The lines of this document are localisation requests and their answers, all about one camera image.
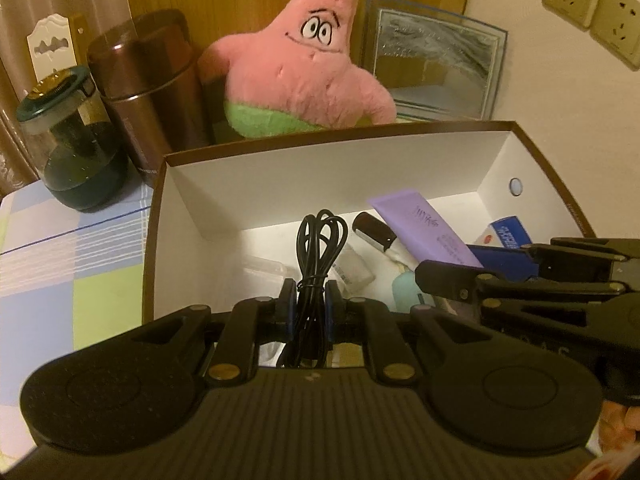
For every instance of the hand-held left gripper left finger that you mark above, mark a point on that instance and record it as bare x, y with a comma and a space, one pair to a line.
287, 310

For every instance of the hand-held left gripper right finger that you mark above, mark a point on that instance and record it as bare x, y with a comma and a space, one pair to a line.
333, 312

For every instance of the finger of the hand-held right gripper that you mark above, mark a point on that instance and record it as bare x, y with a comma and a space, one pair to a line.
505, 262
445, 280

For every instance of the blue medicine box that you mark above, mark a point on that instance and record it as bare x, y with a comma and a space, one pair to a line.
510, 235

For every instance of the teal handheld fan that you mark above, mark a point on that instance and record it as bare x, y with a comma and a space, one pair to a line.
405, 287

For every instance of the small white bottle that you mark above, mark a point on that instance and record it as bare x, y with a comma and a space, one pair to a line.
352, 267

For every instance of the clear plastic case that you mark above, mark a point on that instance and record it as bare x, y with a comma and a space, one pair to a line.
265, 265

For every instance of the purple tube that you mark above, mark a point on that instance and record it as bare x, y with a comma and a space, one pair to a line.
425, 230

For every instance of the white tube with black cap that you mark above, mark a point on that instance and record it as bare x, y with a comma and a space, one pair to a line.
372, 230

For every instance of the brown cardboard box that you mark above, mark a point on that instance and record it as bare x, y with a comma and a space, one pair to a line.
325, 170

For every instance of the pink starfish plush toy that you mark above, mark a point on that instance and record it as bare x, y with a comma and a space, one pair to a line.
300, 75

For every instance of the brown metal canister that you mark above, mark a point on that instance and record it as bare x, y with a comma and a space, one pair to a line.
150, 110
165, 22

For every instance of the dark green glass jar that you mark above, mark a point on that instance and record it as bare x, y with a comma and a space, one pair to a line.
80, 160

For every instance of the white carved wooden board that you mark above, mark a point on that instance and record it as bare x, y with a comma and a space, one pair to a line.
50, 60

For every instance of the glass picture frame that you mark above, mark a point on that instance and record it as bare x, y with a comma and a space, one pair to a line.
435, 60

